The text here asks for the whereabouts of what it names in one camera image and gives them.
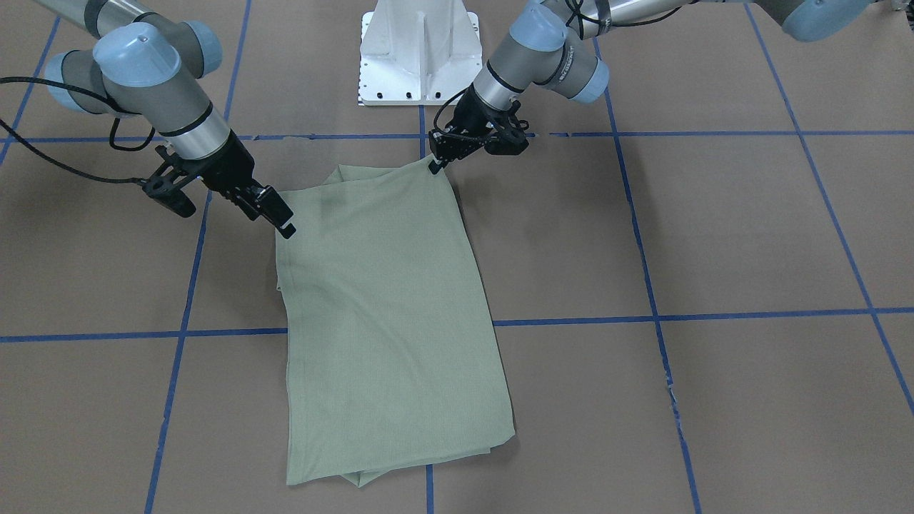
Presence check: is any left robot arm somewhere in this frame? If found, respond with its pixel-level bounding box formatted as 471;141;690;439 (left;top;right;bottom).
428;1;685;173

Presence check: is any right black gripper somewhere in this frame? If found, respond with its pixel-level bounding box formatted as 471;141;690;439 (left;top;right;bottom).
141;131;296;240

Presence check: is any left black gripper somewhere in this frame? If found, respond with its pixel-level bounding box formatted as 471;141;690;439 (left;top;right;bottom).
428;86;529;176

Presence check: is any olive green long-sleeve shirt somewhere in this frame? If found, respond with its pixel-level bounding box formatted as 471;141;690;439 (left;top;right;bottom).
275;158;516;487

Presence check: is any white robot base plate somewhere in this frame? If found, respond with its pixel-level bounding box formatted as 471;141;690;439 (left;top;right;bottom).
357;1;483;106

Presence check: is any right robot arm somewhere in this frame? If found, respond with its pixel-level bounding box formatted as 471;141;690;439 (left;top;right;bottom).
42;1;295;238

